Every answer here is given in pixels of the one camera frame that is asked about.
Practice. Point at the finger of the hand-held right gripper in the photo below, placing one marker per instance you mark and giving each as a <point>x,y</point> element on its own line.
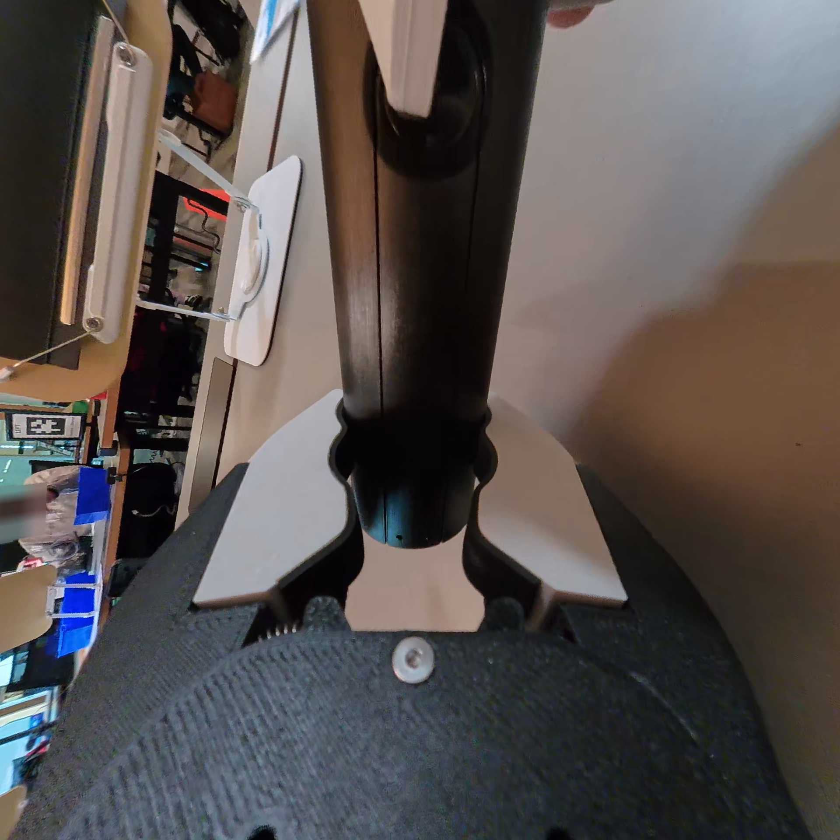
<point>410,52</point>

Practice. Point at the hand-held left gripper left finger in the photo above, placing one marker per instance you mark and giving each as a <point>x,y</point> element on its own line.
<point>282,518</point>

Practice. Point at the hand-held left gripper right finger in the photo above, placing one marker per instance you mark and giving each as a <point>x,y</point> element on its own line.
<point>551,525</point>

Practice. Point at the black remote control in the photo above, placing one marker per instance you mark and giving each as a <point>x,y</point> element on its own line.
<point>426,262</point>

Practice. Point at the grey desk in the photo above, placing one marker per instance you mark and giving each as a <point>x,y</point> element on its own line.
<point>656,262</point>

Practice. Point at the person's right hand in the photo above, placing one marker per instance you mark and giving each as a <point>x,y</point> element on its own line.
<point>569,18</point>

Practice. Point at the printed paper sheet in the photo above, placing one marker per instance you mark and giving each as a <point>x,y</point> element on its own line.
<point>275,26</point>

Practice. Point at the small blue bin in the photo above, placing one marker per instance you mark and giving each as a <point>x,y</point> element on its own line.
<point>79,630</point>

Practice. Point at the framed marker sign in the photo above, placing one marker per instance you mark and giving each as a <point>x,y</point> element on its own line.
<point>43,426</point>

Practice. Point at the white tilting stand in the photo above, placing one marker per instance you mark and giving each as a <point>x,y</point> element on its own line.
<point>262,262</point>

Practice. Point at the large stand with tan board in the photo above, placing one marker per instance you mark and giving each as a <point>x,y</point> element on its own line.
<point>26,604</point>

